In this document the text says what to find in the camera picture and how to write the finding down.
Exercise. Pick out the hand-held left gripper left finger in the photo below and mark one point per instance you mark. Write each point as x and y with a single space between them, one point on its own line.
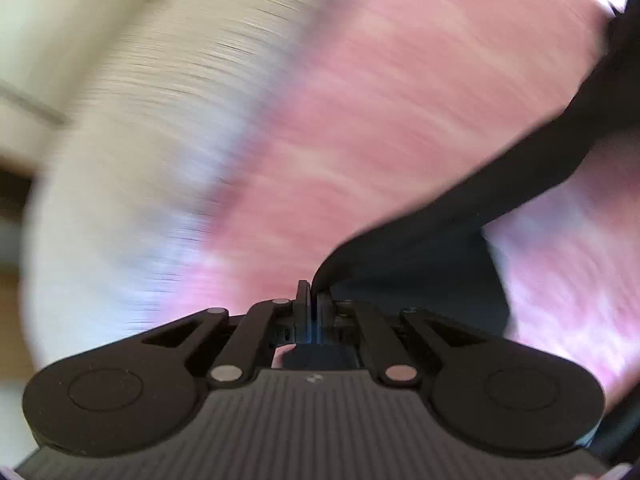
303 312

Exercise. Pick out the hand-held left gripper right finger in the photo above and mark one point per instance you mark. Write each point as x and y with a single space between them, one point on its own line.
320 316

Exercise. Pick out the black garment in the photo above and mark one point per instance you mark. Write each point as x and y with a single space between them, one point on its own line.
450 220

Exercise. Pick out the pink rose blanket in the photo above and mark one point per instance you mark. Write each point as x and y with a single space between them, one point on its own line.
380 110

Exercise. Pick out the striped grey bolster pillow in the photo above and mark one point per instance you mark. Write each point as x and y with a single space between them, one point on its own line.
150 150

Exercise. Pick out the white wardrobe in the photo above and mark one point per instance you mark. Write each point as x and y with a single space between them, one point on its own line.
45 25

